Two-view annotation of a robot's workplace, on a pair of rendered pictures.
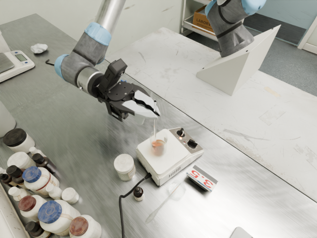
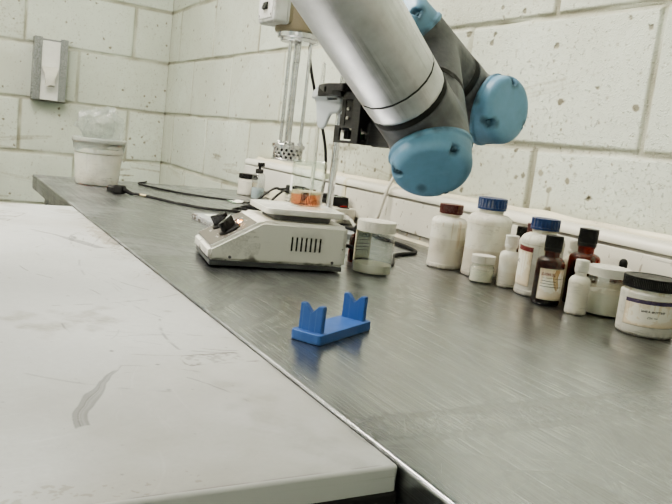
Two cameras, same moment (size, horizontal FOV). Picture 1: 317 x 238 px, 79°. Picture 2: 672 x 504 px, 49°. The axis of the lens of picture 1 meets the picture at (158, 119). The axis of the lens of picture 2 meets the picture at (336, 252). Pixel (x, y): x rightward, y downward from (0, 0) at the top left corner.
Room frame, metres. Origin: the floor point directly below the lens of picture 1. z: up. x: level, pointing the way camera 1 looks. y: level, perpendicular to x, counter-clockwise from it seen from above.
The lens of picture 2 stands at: (1.33, 0.37, 1.09)
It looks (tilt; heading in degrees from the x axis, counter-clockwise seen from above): 8 degrees down; 197
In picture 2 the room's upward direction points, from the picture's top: 7 degrees clockwise
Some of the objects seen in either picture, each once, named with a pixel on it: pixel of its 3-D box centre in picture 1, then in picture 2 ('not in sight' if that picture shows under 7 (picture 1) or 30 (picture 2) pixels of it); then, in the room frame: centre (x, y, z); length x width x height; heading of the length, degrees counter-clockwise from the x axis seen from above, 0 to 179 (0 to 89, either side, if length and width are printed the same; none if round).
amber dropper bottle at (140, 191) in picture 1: (138, 192); (358, 241); (0.18, 0.06, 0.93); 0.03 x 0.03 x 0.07
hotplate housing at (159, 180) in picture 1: (168, 152); (276, 236); (0.31, -0.03, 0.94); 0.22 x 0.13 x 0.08; 127
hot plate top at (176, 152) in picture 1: (162, 149); (296, 208); (0.30, -0.01, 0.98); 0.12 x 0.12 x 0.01; 37
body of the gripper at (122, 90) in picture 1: (113, 96); (381, 113); (0.38, 0.12, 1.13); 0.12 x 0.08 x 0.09; 55
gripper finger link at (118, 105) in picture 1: (123, 104); not in sight; (0.33, 0.09, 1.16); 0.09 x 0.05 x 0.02; 53
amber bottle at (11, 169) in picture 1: (22, 177); (583, 266); (0.22, 0.41, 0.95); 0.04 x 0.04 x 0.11
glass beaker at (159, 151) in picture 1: (158, 144); (309, 183); (0.29, 0.00, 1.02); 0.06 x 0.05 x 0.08; 148
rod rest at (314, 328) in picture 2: not in sight; (334, 316); (0.64, 0.17, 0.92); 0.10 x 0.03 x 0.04; 166
